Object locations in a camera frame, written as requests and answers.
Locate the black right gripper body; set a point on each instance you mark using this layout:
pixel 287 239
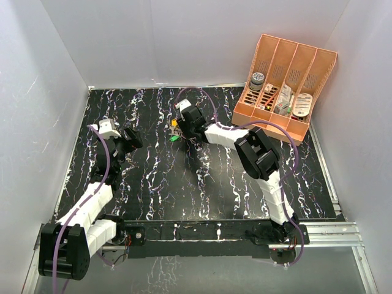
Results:
pixel 187 130

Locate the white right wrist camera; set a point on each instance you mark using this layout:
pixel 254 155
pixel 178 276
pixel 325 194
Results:
pixel 182 105

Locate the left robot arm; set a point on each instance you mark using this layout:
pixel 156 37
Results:
pixel 67 245

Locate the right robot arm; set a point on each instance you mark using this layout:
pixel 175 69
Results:
pixel 258 156

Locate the key with green tag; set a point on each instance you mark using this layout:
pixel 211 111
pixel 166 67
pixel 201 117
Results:
pixel 175 138

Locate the large metal keyring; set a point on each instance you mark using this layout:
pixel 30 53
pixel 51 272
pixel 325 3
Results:
pixel 180 133

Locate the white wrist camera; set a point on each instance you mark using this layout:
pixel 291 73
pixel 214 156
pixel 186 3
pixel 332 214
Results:
pixel 107 129
pixel 182 105

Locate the white paper packet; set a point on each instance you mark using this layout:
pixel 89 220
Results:
pixel 285 94

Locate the grey round jar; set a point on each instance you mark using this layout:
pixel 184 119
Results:
pixel 257 81

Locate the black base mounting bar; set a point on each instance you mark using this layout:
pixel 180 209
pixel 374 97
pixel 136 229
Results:
pixel 208 238

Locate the small white card box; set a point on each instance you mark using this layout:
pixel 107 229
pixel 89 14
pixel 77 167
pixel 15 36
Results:
pixel 268 87

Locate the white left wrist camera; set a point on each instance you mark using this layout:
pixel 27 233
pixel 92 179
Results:
pixel 107 129

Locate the white oval blister pack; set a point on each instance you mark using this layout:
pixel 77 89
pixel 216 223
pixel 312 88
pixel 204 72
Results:
pixel 302 105

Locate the aluminium frame rail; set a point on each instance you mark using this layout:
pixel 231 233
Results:
pixel 324 233

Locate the red pencil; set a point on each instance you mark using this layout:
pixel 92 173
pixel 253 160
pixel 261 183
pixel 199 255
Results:
pixel 270 99

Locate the key with yellow tag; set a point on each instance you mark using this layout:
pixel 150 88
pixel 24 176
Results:
pixel 174 127

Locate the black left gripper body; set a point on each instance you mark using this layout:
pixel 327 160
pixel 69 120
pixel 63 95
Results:
pixel 123 146

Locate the orange plastic desk organizer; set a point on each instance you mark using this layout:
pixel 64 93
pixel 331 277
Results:
pixel 302 67

